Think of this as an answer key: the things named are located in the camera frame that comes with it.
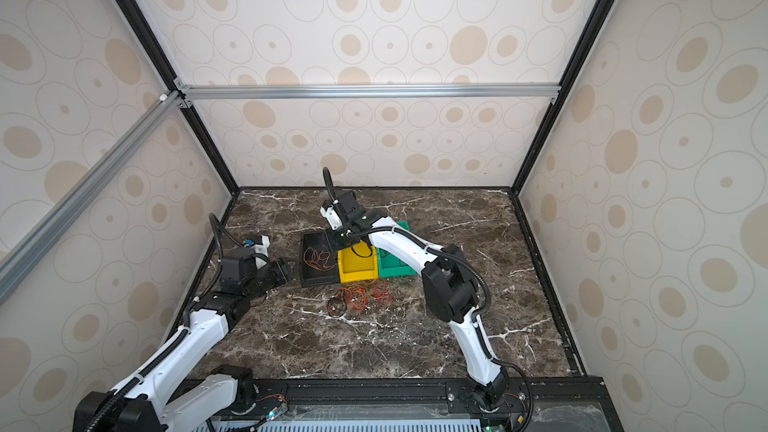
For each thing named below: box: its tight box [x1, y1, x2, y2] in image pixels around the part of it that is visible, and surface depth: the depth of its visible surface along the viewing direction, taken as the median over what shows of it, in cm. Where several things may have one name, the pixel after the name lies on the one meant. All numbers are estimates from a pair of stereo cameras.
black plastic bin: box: [300, 230, 340, 288], surface depth 98 cm
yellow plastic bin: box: [337, 240, 379, 284], surface depth 94 cm
